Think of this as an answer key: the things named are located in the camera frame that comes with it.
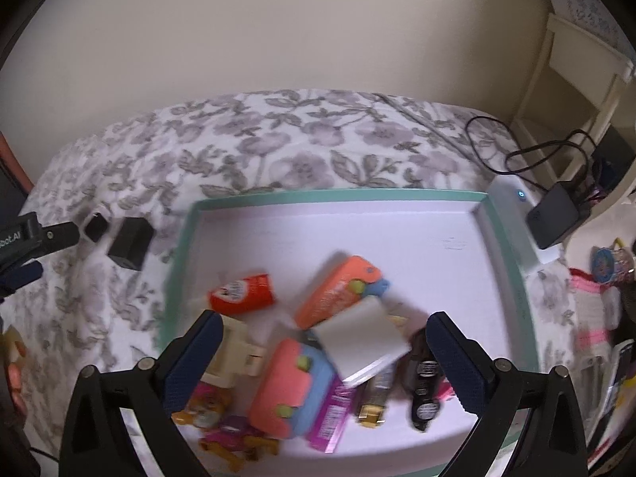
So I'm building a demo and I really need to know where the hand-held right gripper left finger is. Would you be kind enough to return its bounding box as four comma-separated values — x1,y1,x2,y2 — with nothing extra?
58,309,225,477

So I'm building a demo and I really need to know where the teal shallow cardboard box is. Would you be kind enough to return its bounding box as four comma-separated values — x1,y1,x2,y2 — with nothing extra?
154,188,540,477

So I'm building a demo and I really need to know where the white power hub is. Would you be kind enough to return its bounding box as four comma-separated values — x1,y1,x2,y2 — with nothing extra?
484,175,560,271

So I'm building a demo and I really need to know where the white cable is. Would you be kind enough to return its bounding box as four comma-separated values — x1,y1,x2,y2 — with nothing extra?
378,93,498,175

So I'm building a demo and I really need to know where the white patterned cloth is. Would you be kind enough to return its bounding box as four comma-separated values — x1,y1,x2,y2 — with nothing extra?
541,0,636,60

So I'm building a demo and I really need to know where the orange toy figure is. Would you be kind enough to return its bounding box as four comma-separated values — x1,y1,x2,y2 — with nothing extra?
171,382,232,430

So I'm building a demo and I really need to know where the black charger block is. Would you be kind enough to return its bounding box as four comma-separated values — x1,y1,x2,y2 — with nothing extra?
527,181,594,250

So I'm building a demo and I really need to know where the red packet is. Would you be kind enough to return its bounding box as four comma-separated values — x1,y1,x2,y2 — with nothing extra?
207,273,275,316

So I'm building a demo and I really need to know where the dark cabinet with orange edge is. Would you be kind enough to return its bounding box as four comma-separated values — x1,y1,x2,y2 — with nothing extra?
0,129,37,217

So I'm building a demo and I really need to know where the brown gold comb bar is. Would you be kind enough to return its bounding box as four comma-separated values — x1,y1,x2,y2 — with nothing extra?
355,363,398,429

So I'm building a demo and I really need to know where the small black hexagonal object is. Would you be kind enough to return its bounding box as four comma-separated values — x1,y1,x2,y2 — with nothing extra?
83,212,110,242

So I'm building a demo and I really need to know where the purple stick packet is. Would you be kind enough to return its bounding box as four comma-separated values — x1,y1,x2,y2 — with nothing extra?
305,372,359,454

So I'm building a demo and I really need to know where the black power adapter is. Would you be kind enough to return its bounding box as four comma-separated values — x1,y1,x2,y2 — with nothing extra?
107,217,155,271

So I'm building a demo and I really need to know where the colourful round tin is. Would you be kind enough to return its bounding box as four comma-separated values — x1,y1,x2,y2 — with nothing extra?
590,241,636,284

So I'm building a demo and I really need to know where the pink and white knit cloth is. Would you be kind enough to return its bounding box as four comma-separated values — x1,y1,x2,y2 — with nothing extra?
569,266,622,353

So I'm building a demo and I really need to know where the white cube adapter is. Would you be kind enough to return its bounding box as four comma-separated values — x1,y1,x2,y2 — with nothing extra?
312,295,412,383

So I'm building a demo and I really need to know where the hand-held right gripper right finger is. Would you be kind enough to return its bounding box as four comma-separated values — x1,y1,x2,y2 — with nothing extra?
426,310,589,477

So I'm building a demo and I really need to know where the cream wooden shelf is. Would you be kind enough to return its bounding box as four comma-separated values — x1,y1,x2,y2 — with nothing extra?
512,12,634,180

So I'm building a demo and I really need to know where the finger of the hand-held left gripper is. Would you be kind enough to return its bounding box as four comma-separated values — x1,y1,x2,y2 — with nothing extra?
0,260,45,300
39,221,81,255

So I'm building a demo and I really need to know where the orange and blue toy case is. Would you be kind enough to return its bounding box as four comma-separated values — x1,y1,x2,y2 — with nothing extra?
294,254,391,330
248,338,339,440

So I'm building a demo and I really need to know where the floral grey white blanket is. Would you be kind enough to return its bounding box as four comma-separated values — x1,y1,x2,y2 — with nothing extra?
0,88,597,477

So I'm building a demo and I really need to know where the black charging cable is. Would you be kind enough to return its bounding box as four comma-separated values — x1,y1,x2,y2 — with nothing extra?
466,116,527,180
506,129,599,194

